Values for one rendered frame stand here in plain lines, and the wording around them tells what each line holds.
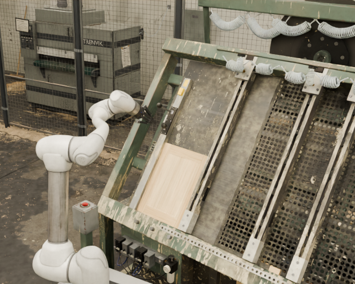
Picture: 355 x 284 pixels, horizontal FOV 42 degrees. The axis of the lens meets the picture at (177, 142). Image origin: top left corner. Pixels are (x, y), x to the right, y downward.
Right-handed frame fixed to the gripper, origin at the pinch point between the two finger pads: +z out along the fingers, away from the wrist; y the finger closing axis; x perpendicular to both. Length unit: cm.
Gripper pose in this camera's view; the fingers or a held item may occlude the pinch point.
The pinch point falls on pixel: (151, 121)
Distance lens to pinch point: 305.5
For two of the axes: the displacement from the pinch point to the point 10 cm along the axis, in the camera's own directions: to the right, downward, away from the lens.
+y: -3.9, 9.1, -1.3
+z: 4.8, 3.3, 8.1
